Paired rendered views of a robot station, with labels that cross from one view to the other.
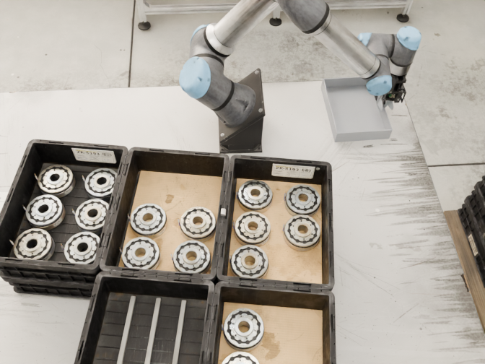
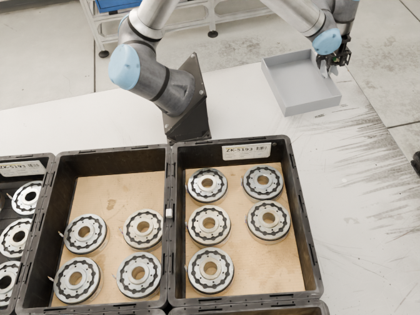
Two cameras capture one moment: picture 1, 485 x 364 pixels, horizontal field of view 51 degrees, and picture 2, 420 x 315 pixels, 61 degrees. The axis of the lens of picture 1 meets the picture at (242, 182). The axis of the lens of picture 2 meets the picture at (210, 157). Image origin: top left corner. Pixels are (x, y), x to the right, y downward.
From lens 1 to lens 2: 0.61 m
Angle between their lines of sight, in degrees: 2
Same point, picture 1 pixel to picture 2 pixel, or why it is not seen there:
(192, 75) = (119, 64)
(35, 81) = not seen: hidden behind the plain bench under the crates
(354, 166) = (309, 138)
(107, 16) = (72, 51)
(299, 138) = (248, 119)
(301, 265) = (274, 262)
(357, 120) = (303, 93)
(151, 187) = (90, 194)
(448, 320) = not seen: outside the picture
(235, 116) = (175, 104)
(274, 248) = (239, 245)
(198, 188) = (142, 187)
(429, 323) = not seen: outside the picture
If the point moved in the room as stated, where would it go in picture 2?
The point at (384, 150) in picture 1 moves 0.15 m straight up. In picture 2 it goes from (337, 117) to (347, 84)
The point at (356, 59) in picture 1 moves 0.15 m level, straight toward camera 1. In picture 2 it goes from (298, 12) to (295, 50)
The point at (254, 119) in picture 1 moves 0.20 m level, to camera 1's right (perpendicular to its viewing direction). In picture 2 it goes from (196, 103) to (263, 95)
